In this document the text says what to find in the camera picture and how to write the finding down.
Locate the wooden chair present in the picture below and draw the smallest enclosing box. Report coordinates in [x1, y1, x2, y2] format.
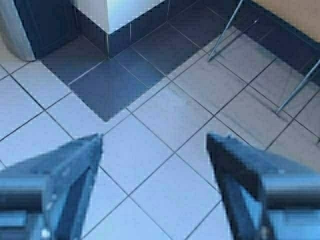
[221, 0, 320, 113]

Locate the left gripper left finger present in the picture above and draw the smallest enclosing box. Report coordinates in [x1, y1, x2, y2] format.
[0, 134, 103, 240]

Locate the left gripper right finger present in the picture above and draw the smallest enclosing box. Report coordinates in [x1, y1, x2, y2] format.
[206, 132, 320, 240]

